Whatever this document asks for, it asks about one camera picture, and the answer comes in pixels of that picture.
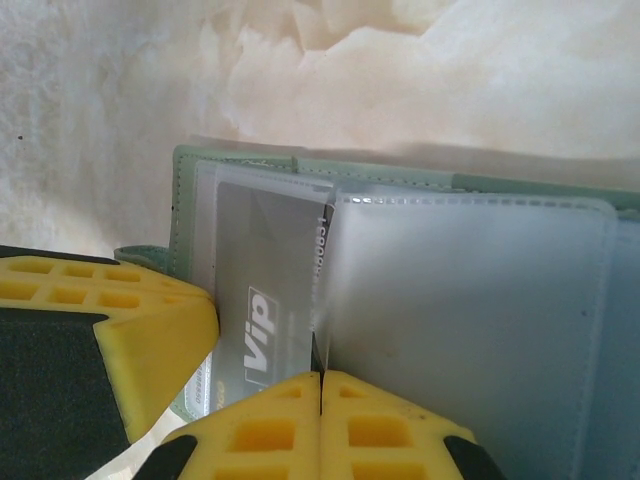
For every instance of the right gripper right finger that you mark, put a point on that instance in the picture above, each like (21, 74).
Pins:
(380, 440)

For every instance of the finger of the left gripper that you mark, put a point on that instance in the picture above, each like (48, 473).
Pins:
(60, 390)
(75, 280)

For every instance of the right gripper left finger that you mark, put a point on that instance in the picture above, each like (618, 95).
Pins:
(260, 440)

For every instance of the single black VIP card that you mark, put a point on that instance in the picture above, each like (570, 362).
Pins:
(260, 310)

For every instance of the green leather card holder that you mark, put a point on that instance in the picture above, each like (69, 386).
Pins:
(450, 300)

